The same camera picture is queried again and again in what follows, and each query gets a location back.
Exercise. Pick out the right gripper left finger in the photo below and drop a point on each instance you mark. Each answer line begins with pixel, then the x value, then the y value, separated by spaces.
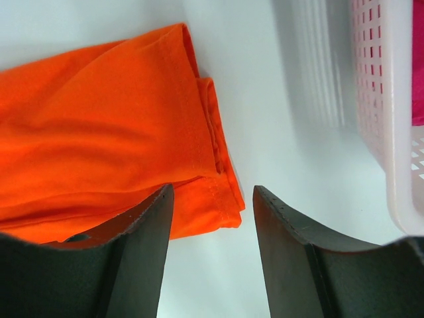
pixel 112 270

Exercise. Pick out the white plastic basket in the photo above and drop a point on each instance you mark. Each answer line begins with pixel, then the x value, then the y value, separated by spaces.
pixel 382 45

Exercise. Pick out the orange t-shirt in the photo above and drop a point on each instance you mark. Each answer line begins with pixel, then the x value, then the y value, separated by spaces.
pixel 89 134

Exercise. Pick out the magenta t-shirt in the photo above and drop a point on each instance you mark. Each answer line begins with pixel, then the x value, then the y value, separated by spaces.
pixel 417 64

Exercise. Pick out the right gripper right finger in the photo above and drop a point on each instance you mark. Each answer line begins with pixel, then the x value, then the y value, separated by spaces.
pixel 311 270

